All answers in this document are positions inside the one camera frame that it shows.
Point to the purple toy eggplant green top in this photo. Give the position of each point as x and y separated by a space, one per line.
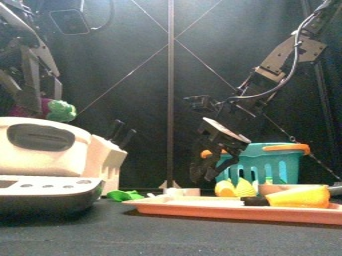
60 110

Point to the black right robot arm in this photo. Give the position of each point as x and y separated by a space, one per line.
284 60

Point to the white toy stove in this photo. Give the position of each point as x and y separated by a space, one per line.
44 166

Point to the yellow toy lemon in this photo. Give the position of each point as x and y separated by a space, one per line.
224 189

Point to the yellow toy corn piece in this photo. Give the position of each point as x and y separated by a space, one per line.
245 188

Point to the small white toy block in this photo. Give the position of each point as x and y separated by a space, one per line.
183 191

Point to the orange plastic tray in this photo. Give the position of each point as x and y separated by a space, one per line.
231 210

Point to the tan toy bowl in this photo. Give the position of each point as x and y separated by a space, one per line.
275 188

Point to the green toy leaf vegetable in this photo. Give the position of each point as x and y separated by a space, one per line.
124 195

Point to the white toy knife block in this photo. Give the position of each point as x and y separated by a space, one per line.
108 163

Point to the yellow toy cheese wedge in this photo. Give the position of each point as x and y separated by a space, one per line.
300 197

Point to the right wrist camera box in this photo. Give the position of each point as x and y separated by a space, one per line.
200 102

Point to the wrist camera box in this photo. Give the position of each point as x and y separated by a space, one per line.
200 102
69 21

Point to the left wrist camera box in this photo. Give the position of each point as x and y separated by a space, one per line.
69 21

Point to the vertical metal frame pole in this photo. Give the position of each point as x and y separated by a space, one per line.
169 93

